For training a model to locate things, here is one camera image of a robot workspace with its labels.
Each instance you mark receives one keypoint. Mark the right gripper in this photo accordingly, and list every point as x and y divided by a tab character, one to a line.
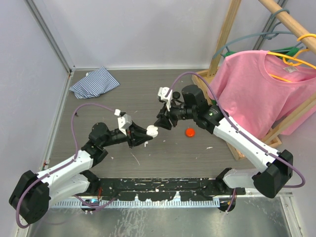
164	122

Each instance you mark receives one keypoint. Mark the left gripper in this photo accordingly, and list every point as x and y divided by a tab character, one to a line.
136	135

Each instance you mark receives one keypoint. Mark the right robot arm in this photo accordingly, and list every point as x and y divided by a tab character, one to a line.
271	171

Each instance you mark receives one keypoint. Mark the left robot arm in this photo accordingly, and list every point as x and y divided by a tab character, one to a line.
36	193

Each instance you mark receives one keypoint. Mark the black round charging case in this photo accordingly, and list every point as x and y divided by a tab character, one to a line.
176	95

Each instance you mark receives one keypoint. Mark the wooden clothes rack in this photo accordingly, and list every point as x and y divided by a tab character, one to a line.
247	61

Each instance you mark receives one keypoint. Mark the blue striped cloth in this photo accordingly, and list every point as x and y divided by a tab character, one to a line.
94	84

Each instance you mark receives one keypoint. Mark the pink t-shirt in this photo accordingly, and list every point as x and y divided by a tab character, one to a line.
261	91

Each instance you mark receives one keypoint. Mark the yellow hanger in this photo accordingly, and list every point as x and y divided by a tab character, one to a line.
294	58

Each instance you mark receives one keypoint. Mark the green hanger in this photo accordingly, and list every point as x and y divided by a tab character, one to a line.
290	51

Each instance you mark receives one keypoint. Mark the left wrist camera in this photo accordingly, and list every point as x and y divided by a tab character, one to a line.
124	122

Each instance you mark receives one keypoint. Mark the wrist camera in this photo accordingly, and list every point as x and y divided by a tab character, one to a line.
124	122
165	96

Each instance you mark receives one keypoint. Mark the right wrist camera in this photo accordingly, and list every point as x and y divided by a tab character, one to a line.
165	96

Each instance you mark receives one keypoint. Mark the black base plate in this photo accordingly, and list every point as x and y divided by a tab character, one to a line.
159	189

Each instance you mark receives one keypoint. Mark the aluminium frame post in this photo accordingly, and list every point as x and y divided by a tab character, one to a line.
35	11

